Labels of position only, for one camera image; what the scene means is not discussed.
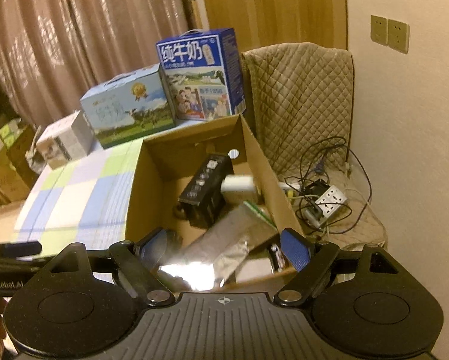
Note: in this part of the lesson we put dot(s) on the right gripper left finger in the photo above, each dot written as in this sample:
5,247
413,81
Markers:
135,263

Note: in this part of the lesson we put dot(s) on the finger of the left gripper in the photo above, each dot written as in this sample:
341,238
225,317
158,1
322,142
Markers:
20,249

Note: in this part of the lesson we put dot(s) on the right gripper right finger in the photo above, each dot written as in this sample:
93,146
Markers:
311,260

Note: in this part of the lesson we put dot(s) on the silver green tea pouch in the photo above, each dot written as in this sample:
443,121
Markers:
208,262

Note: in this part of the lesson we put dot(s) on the black Flyco shaver box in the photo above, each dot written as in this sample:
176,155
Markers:
201,199

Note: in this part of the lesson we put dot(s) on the white plug adapter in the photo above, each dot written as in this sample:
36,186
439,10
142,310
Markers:
239,188

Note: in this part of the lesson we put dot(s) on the white power strip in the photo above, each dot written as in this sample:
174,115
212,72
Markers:
331,200

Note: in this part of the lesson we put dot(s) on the cardboard box with tissue packs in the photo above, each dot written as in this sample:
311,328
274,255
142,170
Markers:
16,176

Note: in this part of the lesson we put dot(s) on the plaid bed sheet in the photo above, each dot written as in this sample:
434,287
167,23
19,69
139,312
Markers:
111,194

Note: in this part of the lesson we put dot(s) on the open brown cardboard box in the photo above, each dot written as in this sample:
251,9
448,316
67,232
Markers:
232,136

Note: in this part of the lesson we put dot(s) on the white beige product box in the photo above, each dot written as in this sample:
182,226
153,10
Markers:
66,140

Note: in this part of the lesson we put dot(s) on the green pure milk carton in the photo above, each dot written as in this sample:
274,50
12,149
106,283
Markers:
129,106

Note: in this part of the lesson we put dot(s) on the quilted beige chair cover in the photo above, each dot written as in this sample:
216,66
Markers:
303,98

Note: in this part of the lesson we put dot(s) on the blue milk carton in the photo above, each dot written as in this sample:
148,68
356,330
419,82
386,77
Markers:
203,73

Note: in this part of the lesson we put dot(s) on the brown curtain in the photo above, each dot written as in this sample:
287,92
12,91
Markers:
53,51

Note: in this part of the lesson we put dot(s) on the wooden door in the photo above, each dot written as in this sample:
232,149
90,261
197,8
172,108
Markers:
260,23

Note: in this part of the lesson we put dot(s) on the beige wall switch plates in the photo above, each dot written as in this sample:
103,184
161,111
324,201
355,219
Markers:
390,33

